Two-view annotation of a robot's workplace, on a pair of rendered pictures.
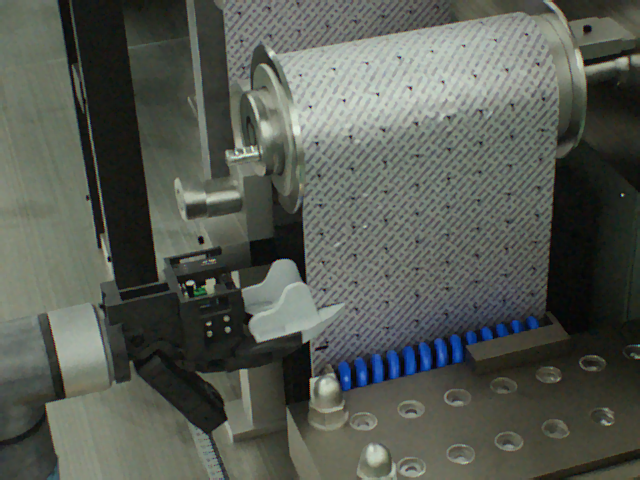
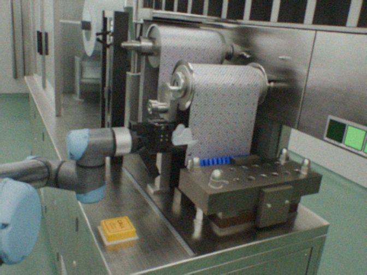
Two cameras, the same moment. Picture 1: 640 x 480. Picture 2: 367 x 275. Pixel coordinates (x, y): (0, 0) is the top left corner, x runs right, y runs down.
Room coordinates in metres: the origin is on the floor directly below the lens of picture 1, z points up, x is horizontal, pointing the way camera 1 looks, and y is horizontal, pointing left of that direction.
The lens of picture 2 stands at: (0.00, 0.23, 1.42)
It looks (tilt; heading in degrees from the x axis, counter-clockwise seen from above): 18 degrees down; 347
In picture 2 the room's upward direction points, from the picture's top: 6 degrees clockwise
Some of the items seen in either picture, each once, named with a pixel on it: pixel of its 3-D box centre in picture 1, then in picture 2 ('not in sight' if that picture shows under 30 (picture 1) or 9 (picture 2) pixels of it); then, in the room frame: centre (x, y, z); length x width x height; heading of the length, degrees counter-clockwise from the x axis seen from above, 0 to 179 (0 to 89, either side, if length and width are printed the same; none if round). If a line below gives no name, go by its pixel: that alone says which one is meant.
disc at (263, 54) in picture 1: (276, 129); (182, 85); (1.00, 0.04, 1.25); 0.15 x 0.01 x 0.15; 17
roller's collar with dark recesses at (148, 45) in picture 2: not in sight; (146, 46); (1.23, 0.13, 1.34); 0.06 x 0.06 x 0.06; 17
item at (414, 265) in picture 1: (431, 268); (222, 133); (0.98, -0.09, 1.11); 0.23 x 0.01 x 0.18; 107
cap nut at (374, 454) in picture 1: (376, 466); (216, 178); (0.78, -0.03, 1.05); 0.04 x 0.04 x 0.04
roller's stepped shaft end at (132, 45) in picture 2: not in sight; (129, 45); (1.21, 0.19, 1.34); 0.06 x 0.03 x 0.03; 107
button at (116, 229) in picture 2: not in sight; (117, 228); (0.78, 0.21, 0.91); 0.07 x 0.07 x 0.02; 17
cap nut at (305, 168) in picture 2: not in sight; (306, 165); (0.88, -0.34, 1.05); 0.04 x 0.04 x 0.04
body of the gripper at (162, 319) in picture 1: (175, 321); (149, 136); (0.91, 0.14, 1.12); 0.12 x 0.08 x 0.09; 107
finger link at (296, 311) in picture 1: (298, 309); (186, 137); (0.92, 0.03, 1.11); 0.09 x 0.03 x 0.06; 106
